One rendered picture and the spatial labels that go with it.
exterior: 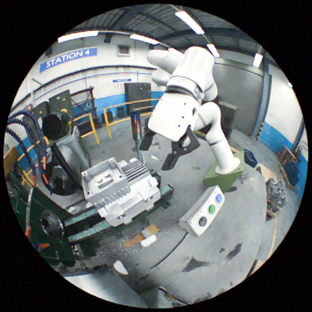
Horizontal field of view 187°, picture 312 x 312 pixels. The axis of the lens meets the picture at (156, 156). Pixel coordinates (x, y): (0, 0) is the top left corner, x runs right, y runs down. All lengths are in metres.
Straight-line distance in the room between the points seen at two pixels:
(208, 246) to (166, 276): 0.26
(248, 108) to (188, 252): 6.62
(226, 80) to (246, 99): 1.61
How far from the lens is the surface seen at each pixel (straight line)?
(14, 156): 0.33
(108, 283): 0.31
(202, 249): 0.58
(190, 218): 0.26
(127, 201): 0.29
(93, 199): 0.26
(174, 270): 0.57
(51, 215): 0.55
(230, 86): 6.70
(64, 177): 0.52
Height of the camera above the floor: 1.32
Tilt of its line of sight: 39 degrees down
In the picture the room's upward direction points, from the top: straight up
